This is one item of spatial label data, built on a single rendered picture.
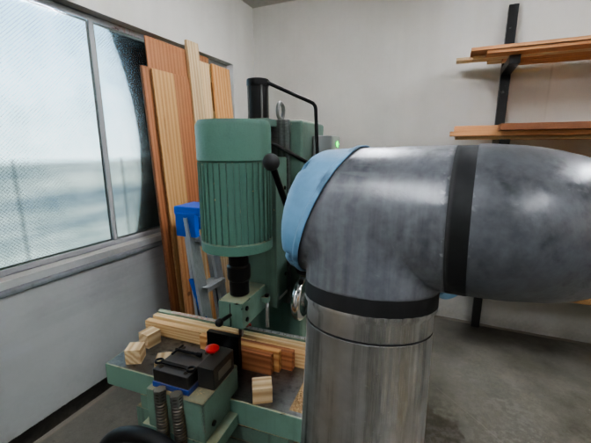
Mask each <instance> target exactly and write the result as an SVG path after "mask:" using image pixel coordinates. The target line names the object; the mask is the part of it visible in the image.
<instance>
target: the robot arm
mask: <svg viewBox="0 0 591 443"><path fill-rule="evenodd" d="M281 243H282V249H283V250H284V251H285V252H286V255H285V256H286V259H287V261H288V262H289V263H290V264H291V265H292V266H294V267H295V268H296V269H297V270H299V271H303V272H306V282H305V297H306V299H307V301H308V309H307V327H306V345H305V362H304V380H303V414H302V432H301V443H424V437H425V426H426V415H427V394H428V383H429V373H430V362H431V351H432V340H433V329H434V316H435V315H436V313H437V312H438V307H439V298H441V299H444V300H447V299H452V298H454V297H456V296H458V295H461V296H470V297H476V298H482V299H489V300H496V301H517V302H535V303H557V302H572V301H582V300H587V299H591V158H590V157H588V156H583V155H579V154H575V153H571V152H567V151H563V150H558V149H549V148H544V147H536V146H527V145H516V144H496V143H479V145H436V146H402V147H370V146H368V145H358V146H355V147H353V148H351V149H329V150H325V151H322V152H320V153H318V154H316V155H314V156H313V157H312V158H311V159H310V160H309V161H308V162H307V163H306V164H305V165H304V166H303V168H302V170H301V171H299V172H298V173H297V175H296V177H295V180H294V182H293V184H292V186H291V187H290V190H289V192H288V197H287V199H286V202H285V206H284V210H283V215H282V221H281Z"/></svg>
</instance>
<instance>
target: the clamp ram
mask: <svg viewBox="0 0 591 443"><path fill-rule="evenodd" d="M207 339H208V345H210V344H217V345H219V346H222V347H226V348H230V349H233V356H234V365H237V370H240V369H241V367H242V353H241V335H238V334H234V333H229V332H225V331H220V330H213V329H209V330H208V331H207Z"/></svg>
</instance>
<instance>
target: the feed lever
mask: <svg viewBox="0 0 591 443"><path fill-rule="evenodd" d="M262 163H263V166H264V168H265V169H266V170H268V171H271V173H272V175H273V178H274V183H275V184H276V187H277V190H278V193H279V194H280V197H281V202H282V204H283V206H285V202H286V199H287V195H286V193H285V191H284V188H283V185H282V182H281V178H280V175H279V172H278V170H277V169H278V167H279V166H280V159H279V157H278V156H277V155H275V154H272V153H270V154H267V155H265V156H264V158H263V161H262ZM296 272H297V274H298V275H304V276H306V272H303V271H299V270H297V269H296Z"/></svg>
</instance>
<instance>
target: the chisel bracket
mask: <svg viewBox="0 0 591 443"><path fill-rule="evenodd" d="M249 287H250V293H249V294H247V295H244V296H233V295H230V292H228V293H227V294H226V295H225V296H224V297H222V298H221V299H220V300H219V301H218V306H219V318H221V319H222V318H223V317H225V316H226V315H228V314H229V313H231V314H232V317H230V318H229V319H228V320H226V321H225V322H223V326H228V327H232V328H237V329H241V330H242V329H244V328H245V327H246V326H247V325H248V324H249V323H250V322H251V321H252V320H253V319H254V318H255V317H256V316H257V315H258V314H259V313H260V312H261V311H262V310H263V309H264V308H265V307H266V304H265V303H264V302H261V299H260V298H261V296H263V295H264V294H265V293H266V284H262V283H256V282H250V281H249Z"/></svg>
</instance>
